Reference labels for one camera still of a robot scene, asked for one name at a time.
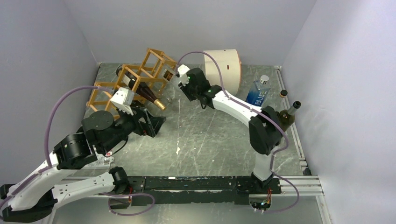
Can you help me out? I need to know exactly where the white paper card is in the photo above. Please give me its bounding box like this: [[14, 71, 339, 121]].
[[82, 151, 114, 169]]

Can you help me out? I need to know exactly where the clear glass bottle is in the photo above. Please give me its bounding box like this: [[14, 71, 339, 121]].
[[280, 90, 288, 98]]

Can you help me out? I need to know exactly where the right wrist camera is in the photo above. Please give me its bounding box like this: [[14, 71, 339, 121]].
[[176, 64, 190, 86]]

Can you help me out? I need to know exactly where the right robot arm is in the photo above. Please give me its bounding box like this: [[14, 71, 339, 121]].
[[177, 65, 284, 193]]

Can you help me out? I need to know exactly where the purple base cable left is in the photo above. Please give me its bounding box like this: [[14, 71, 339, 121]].
[[102, 193, 156, 217]]

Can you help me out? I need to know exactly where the beige cylindrical box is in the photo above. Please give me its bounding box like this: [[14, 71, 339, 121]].
[[204, 49, 241, 95]]

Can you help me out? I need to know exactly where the dark green wine bottle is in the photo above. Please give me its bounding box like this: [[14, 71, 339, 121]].
[[276, 101, 302, 132]]

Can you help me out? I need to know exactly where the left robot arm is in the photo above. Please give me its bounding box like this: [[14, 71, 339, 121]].
[[0, 107, 166, 223]]

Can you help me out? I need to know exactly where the aluminium rail frame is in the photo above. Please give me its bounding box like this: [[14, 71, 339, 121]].
[[51, 65, 333, 224]]

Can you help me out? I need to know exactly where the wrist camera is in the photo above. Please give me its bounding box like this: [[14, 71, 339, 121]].
[[110, 87, 134, 115], [176, 64, 190, 86]]

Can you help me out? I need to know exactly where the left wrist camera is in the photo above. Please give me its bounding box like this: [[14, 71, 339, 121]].
[[110, 87, 134, 115]]

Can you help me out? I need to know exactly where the dark bottle gold cap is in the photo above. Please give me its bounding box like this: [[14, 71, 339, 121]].
[[122, 65, 166, 111]]

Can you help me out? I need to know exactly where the blue square glass bottle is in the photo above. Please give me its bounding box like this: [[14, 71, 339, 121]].
[[245, 75, 270, 107]]

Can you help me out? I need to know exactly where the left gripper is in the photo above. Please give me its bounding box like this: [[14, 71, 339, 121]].
[[102, 102, 167, 153]]

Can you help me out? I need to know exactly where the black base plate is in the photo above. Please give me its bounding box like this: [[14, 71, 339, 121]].
[[128, 175, 282, 205]]

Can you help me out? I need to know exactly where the wooden wine rack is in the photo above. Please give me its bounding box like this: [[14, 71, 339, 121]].
[[95, 48, 177, 111]]

